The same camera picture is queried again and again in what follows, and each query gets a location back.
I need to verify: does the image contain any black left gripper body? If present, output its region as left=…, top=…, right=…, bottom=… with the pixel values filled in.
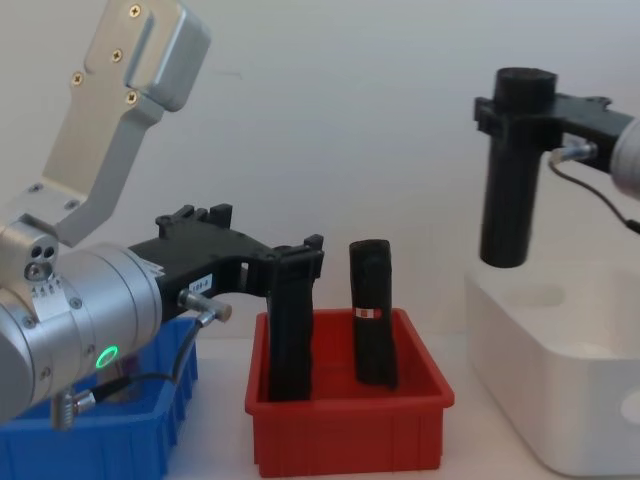
left=127, top=201, right=275, bottom=322

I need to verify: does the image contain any black cylinder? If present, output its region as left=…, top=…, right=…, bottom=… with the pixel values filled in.
left=478, top=66, right=560, bottom=270

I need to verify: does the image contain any plain black roll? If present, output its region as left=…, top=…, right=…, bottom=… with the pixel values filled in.
left=267, top=279, right=316, bottom=403

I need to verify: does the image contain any black roll with white label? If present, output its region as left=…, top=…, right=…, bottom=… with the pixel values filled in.
left=348, top=238, right=400, bottom=393

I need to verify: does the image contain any red plastic bin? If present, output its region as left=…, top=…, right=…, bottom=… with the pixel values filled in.
left=244, top=307, right=457, bottom=473

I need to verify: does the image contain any blue plastic bin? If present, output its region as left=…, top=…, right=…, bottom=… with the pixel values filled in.
left=0, top=314, right=200, bottom=480

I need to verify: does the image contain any white box with round slots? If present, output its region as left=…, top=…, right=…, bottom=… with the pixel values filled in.
left=464, top=261, right=640, bottom=477

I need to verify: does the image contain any right gripper dark cable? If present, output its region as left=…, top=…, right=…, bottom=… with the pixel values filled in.
left=548, top=141, right=640, bottom=229

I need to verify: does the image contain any gripper dark cable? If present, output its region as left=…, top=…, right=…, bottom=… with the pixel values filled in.
left=51, top=289, right=234, bottom=432
left=548, top=141, right=640, bottom=229

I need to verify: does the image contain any left gripper dark cable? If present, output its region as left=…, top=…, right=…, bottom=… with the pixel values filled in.
left=51, top=289, right=234, bottom=432

